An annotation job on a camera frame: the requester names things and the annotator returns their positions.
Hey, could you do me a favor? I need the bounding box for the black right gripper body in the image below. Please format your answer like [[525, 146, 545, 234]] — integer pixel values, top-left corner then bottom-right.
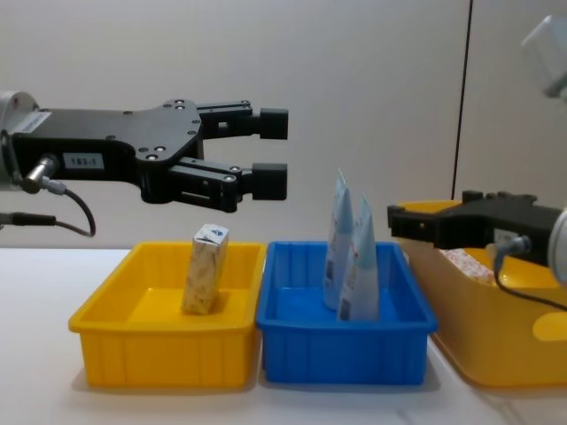
[[435, 189, 566, 267]]

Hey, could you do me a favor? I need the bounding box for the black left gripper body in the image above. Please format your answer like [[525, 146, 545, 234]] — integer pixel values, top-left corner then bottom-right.
[[12, 98, 206, 205]]

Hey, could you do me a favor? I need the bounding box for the white red patterned packet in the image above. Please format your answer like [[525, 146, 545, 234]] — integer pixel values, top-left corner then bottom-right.
[[439, 247, 496, 285]]

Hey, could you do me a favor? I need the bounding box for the pale blue pouch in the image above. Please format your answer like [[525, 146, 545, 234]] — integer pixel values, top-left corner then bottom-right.
[[336, 190, 382, 323], [322, 167, 356, 312]]

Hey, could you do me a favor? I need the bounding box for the beige drink carton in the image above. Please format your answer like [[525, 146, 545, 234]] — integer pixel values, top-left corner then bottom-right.
[[180, 223, 231, 317]]

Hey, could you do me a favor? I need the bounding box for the yellow plastic basket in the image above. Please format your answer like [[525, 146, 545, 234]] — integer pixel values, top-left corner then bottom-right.
[[395, 199, 567, 391]]

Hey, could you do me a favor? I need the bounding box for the blue plastic bin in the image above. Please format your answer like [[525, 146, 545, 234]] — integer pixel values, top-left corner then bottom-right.
[[255, 240, 440, 386]]

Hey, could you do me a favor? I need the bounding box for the yellow plastic bin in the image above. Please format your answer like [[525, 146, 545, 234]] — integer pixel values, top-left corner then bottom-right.
[[67, 240, 268, 391]]

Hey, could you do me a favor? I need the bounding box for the white table cloth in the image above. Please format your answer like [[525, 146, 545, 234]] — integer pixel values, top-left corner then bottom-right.
[[0, 246, 567, 425]]

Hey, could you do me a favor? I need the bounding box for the dark right gripper cable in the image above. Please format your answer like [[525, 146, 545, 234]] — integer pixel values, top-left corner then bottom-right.
[[485, 235, 567, 309]]

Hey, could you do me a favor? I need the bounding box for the dark gripper cable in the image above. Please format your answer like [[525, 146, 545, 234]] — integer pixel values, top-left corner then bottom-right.
[[485, 235, 567, 309], [0, 152, 97, 238]]

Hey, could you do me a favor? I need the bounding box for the dark left gripper cable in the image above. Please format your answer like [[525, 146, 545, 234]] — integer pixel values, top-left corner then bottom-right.
[[0, 152, 97, 238]]

